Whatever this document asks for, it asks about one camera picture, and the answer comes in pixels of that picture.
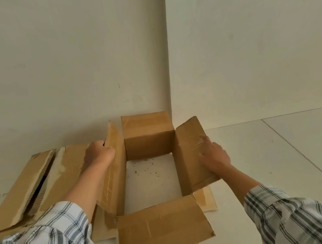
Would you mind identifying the flattened corrugated cardboard piece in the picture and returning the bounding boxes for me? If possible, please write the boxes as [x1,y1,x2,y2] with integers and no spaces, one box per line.
[0,149,66,234]

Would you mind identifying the flat taped cardboard sheet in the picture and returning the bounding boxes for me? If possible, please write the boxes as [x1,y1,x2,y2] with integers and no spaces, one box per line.
[15,143,100,224]

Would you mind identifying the person's right hand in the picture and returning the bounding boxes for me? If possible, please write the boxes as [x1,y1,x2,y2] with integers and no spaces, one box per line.
[196,131,233,177]

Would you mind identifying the person's left forearm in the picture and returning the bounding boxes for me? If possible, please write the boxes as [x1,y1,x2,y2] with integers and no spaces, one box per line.
[0,159,121,244]

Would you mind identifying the person's right forearm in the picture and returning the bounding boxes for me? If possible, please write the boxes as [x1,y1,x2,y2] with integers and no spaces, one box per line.
[217,150,322,244]

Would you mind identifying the brown cardboard box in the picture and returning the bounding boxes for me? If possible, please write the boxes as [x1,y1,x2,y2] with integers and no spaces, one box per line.
[86,105,230,244]

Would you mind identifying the person's left hand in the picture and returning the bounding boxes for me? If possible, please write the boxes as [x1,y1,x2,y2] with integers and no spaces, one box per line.
[81,139,118,177]

